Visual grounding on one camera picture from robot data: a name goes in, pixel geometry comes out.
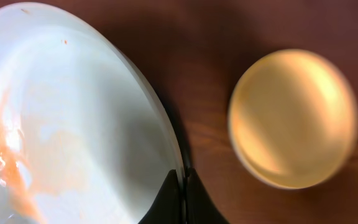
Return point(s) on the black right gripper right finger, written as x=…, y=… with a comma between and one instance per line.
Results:
x=200, y=208

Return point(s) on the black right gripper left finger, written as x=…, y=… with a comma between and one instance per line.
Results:
x=166, y=208

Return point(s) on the mint green plate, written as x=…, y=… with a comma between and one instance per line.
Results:
x=83, y=136

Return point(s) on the yellow plate with stain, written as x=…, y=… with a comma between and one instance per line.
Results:
x=293, y=119

